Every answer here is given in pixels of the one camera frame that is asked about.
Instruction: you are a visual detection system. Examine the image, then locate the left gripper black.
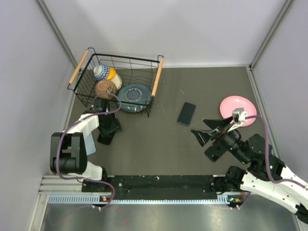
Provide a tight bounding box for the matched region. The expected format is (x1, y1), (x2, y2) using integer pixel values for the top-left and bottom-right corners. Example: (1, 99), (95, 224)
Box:
(98, 111), (122, 138)

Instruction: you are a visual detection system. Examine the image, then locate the blue white patterned bowl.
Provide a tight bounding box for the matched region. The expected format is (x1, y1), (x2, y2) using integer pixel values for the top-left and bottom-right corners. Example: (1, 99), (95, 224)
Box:
(93, 64), (110, 81)

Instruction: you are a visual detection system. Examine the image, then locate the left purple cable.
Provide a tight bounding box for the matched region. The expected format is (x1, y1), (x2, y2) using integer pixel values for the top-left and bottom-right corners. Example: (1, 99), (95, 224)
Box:
(54, 93), (122, 210)

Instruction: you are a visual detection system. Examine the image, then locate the beige bowl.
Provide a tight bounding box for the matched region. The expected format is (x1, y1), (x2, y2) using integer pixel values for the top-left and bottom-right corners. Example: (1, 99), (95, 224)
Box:
(111, 73), (122, 90)

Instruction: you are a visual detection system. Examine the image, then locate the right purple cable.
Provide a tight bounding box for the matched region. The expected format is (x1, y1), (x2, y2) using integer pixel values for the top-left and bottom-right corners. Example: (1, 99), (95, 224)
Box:
(237, 115), (308, 210)

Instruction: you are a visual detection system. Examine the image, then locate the pink plate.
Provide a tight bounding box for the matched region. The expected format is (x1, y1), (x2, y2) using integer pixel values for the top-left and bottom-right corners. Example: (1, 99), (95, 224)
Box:
(219, 96), (257, 130)

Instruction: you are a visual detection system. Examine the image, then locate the brown ceramic bowl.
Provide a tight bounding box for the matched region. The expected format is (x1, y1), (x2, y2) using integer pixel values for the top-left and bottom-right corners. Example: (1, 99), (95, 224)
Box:
(95, 80), (117, 99)

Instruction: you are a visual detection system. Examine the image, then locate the dark teal plate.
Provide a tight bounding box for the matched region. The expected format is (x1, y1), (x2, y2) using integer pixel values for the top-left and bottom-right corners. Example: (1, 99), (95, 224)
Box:
(117, 83), (152, 113)

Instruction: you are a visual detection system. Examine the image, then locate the yellow bowl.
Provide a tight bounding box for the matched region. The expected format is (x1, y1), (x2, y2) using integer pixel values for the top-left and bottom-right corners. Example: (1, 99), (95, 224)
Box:
(107, 67), (116, 79)

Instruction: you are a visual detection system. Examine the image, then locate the blue smartphone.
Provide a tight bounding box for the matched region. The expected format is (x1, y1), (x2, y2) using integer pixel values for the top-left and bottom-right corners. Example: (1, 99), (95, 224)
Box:
(177, 102), (196, 126)

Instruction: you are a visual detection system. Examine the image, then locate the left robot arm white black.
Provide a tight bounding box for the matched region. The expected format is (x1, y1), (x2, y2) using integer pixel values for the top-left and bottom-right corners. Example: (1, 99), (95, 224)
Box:
(50, 98), (121, 191)

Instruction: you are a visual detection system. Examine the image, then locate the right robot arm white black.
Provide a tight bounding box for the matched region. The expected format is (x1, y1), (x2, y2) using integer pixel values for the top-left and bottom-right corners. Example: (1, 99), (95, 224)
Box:
(191, 117), (308, 223)

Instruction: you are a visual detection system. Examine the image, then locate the black wire dish basket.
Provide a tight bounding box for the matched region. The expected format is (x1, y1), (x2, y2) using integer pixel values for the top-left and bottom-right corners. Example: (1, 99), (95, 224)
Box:
(67, 47), (164, 114)

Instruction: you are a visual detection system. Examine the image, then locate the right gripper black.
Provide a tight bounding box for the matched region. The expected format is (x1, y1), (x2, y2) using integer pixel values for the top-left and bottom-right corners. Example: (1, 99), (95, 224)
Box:
(190, 115), (249, 164)

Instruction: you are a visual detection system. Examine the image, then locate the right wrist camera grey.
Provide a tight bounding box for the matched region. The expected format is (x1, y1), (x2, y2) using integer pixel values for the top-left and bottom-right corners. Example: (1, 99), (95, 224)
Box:
(232, 108), (247, 126)

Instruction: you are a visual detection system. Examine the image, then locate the grey slotted cable duct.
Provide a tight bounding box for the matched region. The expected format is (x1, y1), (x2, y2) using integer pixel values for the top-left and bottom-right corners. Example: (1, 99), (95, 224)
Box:
(48, 194), (230, 205)

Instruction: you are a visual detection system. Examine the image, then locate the purple cable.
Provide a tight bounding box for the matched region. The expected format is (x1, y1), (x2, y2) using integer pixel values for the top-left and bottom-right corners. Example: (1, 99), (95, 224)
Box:
(237, 115), (308, 210)
(54, 93), (122, 210)

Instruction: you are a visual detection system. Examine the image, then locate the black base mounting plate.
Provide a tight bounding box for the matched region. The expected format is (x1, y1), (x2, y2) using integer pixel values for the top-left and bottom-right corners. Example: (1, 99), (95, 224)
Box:
(81, 175), (244, 200)

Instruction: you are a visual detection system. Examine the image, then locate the black smartphone face down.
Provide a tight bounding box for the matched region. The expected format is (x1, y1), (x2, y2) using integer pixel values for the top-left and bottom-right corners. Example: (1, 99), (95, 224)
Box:
(205, 142), (228, 162)

